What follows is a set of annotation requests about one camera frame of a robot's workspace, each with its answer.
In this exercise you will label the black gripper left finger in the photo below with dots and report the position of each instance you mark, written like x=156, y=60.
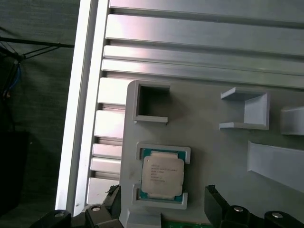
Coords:
x=111, y=202

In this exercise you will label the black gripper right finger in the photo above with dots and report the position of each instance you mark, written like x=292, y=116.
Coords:
x=215, y=204

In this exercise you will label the silver green CPU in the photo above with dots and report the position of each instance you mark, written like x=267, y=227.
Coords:
x=162, y=173

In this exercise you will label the green RAM stick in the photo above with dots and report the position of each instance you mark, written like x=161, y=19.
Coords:
x=185, y=224

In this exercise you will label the grey plastic parts rack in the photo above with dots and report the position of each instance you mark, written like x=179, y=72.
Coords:
x=209, y=154

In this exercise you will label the black floor box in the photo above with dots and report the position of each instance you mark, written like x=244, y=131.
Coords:
x=12, y=171

